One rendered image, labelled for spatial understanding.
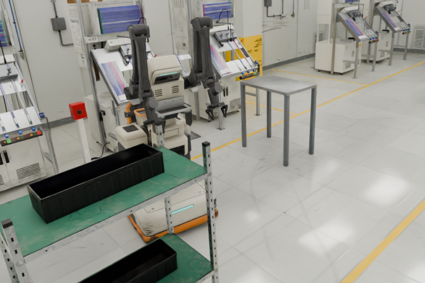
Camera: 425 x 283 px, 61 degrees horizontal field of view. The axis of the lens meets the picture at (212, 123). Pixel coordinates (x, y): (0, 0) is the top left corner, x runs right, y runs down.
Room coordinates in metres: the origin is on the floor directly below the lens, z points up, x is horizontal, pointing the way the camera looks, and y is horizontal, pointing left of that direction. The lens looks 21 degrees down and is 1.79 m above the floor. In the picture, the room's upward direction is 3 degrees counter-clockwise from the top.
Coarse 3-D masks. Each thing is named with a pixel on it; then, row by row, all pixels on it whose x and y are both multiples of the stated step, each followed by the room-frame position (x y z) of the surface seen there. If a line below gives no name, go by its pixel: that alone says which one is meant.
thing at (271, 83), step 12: (240, 84) 3.90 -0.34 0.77; (252, 84) 3.75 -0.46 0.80; (264, 84) 3.72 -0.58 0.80; (276, 84) 3.69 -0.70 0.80; (288, 84) 3.66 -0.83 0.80; (300, 84) 3.63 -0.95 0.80; (312, 84) 3.60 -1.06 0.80; (240, 96) 3.91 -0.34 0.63; (288, 96) 3.35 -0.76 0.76; (312, 96) 3.59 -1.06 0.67; (288, 108) 3.35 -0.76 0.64; (312, 108) 3.58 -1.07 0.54; (288, 120) 3.36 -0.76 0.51; (312, 120) 3.58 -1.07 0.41; (288, 132) 3.36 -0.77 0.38; (312, 132) 3.58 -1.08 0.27; (288, 144) 3.36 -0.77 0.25; (312, 144) 3.58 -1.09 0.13
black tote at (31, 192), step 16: (144, 144) 1.69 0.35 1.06; (96, 160) 1.53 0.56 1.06; (112, 160) 1.58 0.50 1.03; (128, 160) 1.64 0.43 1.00; (144, 160) 1.51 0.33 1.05; (160, 160) 1.57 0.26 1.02; (64, 176) 1.43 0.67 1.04; (80, 176) 1.47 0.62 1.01; (96, 176) 1.52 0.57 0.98; (112, 176) 1.40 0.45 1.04; (128, 176) 1.45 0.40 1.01; (144, 176) 1.51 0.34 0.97; (32, 192) 1.28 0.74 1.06; (48, 192) 1.38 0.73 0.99; (64, 192) 1.26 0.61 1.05; (80, 192) 1.30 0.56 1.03; (96, 192) 1.35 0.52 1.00; (112, 192) 1.39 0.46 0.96; (48, 208) 1.22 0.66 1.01; (64, 208) 1.25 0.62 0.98; (80, 208) 1.30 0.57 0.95
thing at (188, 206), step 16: (176, 192) 2.49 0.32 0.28; (192, 192) 2.48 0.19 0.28; (144, 208) 2.29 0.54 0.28; (160, 208) 2.28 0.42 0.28; (176, 208) 2.29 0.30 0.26; (192, 208) 2.34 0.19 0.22; (144, 224) 2.17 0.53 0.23; (160, 224) 2.20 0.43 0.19; (176, 224) 2.27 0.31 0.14; (192, 224) 2.33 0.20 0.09; (144, 240) 2.17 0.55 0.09
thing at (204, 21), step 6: (198, 18) 2.27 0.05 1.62; (204, 18) 2.28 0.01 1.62; (210, 18) 2.29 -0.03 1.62; (192, 24) 2.34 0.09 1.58; (204, 24) 2.27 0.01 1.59; (210, 24) 2.30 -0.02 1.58; (198, 30) 2.33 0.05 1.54; (198, 36) 2.34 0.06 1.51; (198, 42) 2.34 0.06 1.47; (198, 48) 2.35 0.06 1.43; (198, 54) 2.35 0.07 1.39; (198, 60) 2.36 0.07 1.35; (198, 66) 2.36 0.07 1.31; (192, 72) 2.37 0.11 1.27; (192, 78) 2.38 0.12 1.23; (198, 78) 2.36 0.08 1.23
